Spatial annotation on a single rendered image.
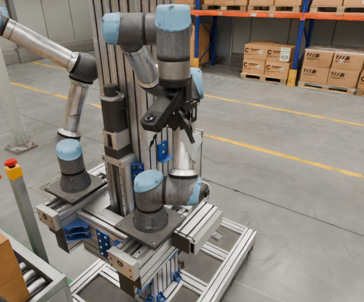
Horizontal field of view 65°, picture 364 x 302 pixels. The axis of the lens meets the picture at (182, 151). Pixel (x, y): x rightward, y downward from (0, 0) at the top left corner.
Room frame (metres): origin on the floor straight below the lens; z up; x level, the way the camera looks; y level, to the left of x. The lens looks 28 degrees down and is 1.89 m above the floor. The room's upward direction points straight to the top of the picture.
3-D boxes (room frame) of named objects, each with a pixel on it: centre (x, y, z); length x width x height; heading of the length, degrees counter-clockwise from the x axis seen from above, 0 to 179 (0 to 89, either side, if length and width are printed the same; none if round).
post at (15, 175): (1.47, 1.01, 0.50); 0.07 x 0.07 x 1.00; 57
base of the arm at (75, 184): (1.23, 0.55, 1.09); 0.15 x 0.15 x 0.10
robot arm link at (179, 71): (0.68, 0.02, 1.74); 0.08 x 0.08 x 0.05
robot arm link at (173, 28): (0.68, 0.02, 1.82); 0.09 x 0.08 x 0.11; 176
